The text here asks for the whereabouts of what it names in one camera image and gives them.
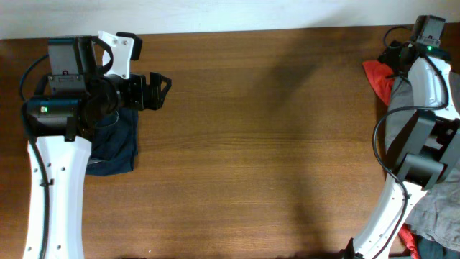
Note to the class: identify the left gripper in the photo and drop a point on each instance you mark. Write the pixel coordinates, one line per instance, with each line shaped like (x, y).
(138, 98)

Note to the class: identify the grey shorts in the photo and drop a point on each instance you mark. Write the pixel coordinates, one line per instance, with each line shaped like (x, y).
(436, 216)

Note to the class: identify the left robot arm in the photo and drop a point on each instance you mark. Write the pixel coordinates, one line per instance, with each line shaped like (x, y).
(82, 120)

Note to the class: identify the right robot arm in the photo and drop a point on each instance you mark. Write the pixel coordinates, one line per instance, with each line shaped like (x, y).
(426, 149)

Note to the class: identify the red garment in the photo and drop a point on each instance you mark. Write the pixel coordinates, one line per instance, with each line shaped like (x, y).
(380, 79)

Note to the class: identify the dark navy folded garment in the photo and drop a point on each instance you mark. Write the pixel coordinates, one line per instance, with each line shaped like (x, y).
(114, 145)

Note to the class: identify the black garment with white print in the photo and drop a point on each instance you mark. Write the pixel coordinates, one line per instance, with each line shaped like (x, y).
(433, 250)

